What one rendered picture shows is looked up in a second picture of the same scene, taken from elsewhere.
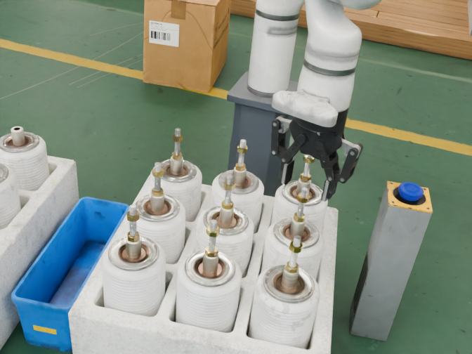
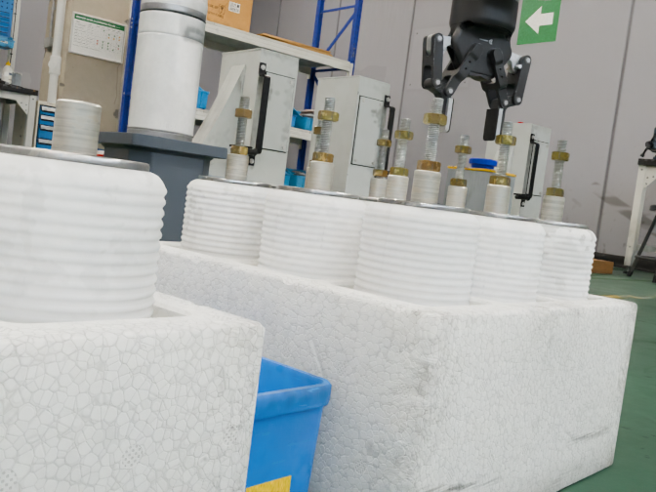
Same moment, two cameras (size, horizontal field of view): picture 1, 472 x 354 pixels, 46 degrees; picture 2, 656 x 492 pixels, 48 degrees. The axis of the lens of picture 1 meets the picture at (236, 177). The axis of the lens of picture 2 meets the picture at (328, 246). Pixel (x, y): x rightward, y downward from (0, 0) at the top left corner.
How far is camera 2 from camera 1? 95 cm
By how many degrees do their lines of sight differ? 60
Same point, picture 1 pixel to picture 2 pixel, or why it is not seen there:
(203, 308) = (536, 263)
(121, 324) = (496, 312)
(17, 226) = not seen: hidden behind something
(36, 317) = (262, 453)
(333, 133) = (505, 39)
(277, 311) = (587, 240)
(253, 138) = (172, 211)
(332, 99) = not seen: outside the picture
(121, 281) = (468, 230)
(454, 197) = not seen: hidden behind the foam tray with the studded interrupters
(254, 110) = (173, 160)
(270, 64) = (187, 87)
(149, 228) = (356, 207)
